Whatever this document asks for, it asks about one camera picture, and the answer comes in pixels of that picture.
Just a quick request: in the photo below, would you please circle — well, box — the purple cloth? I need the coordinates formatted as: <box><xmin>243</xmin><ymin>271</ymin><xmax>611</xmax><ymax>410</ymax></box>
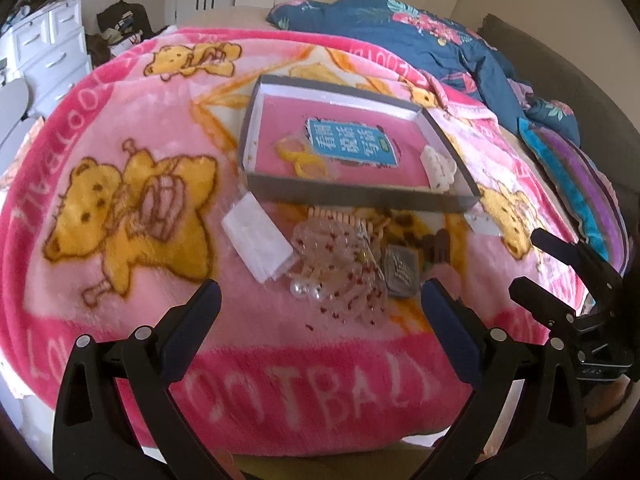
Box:
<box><xmin>509</xmin><ymin>79</ymin><xmax>537</xmax><ymax>107</ymax></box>

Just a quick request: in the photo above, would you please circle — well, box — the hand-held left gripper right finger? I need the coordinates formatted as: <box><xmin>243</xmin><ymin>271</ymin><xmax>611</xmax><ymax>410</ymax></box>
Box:
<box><xmin>420</xmin><ymin>277</ymin><xmax>586</xmax><ymax>480</ymax></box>

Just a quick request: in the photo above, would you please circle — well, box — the person's right hand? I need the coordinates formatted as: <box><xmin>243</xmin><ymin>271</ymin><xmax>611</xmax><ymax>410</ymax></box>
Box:
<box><xmin>585</xmin><ymin>377</ymin><xmax>632</xmax><ymax>423</ymax></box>

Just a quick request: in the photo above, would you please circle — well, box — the white drawer cabinet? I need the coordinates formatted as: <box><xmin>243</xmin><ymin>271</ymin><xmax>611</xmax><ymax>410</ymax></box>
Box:
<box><xmin>0</xmin><ymin>0</ymin><xmax>96</xmax><ymax>116</ymax></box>

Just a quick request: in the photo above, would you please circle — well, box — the pile of small household items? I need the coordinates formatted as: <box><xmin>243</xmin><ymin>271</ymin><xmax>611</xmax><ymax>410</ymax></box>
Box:
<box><xmin>5</xmin><ymin>0</ymin><xmax>86</xmax><ymax>21</ymax></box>

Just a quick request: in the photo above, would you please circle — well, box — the brown hair clip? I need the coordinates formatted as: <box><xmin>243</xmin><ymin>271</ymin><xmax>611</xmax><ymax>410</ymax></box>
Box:
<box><xmin>420</xmin><ymin>229</ymin><xmax>453</xmax><ymax>266</ymax></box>

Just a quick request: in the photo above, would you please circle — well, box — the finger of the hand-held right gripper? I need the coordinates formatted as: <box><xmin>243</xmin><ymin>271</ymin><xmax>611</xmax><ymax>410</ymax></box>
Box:
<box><xmin>508</xmin><ymin>277</ymin><xmax>577</xmax><ymax>338</ymax></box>
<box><xmin>531</xmin><ymin>229</ymin><xmax>623</xmax><ymax>311</ymax></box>

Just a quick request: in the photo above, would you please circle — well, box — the grey shallow cardboard box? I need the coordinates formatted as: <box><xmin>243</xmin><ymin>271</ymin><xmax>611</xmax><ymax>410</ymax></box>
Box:
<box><xmin>239</xmin><ymin>75</ymin><xmax>483</xmax><ymax>216</ymax></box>

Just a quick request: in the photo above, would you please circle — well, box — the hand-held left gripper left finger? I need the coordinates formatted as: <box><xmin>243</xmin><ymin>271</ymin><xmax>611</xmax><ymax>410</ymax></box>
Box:
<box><xmin>54</xmin><ymin>279</ymin><xmax>223</xmax><ymax>480</ymax></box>

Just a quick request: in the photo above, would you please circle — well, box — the pink bear print blanket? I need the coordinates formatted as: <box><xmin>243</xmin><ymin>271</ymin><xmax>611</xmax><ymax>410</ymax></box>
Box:
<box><xmin>0</xmin><ymin>25</ymin><xmax>596</xmax><ymax>448</ymax></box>

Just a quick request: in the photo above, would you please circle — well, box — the grey padded headboard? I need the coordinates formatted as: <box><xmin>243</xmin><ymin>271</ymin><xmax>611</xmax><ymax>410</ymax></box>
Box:
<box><xmin>475</xmin><ymin>12</ymin><xmax>640</xmax><ymax>271</ymax></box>

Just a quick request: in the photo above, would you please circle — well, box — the white hair clip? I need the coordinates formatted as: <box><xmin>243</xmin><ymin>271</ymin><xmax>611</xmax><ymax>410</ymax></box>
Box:
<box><xmin>420</xmin><ymin>145</ymin><xmax>458</xmax><ymax>193</ymax></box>

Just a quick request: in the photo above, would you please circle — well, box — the silver square packet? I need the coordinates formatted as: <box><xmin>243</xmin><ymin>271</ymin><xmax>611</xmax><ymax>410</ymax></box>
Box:
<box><xmin>382</xmin><ymin>245</ymin><xmax>423</xmax><ymax>298</ymax></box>

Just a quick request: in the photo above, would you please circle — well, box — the brown bag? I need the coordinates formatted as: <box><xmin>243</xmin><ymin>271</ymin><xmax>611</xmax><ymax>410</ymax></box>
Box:
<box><xmin>85</xmin><ymin>32</ymin><xmax>112</xmax><ymax>66</ymax></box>

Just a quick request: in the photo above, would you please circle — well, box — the dark bag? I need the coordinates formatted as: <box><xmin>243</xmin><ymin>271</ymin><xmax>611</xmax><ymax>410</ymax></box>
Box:
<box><xmin>95</xmin><ymin>0</ymin><xmax>153</xmax><ymax>41</ymax></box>

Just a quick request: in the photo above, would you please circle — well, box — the blue floral quilt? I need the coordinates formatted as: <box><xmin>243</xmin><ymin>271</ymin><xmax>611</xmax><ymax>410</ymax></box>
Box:
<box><xmin>265</xmin><ymin>0</ymin><xmax>583</xmax><ymax>146</ymax></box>

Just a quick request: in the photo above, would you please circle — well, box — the small clear plastic bag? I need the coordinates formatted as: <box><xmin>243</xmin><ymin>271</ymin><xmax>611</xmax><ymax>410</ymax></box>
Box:
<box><xmin>464</xmin><ymin>209</ymin><xmax>501</xmax><ymax>237</ymax></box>

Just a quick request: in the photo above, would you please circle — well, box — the pink book with blue label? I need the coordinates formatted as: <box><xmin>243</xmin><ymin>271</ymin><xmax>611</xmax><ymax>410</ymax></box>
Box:
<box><xmin>250</xmin><ymin>95</ymin><xmax>433</xmax><ymax>191</ymax></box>

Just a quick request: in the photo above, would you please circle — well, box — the white flat packet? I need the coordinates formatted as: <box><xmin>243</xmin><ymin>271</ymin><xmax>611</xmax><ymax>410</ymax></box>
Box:
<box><xmin>221</xmin><ymin>194</ymin><xmax>296</xmax><ymax>283</ymax></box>

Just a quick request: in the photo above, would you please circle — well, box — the yellow hair ring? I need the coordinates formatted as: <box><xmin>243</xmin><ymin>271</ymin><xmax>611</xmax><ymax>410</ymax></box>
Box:
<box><xmin>275</xmin><ymin>137</ymin><xmax>338</xmax><ymax>181</ymax></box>

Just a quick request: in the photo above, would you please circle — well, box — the striped teal purple pillow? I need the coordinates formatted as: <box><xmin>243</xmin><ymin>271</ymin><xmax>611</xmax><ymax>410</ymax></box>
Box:
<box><xmin>517</xmin><ymin>117</ymin><xmax>626</xmax><ymax>266</ymax></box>

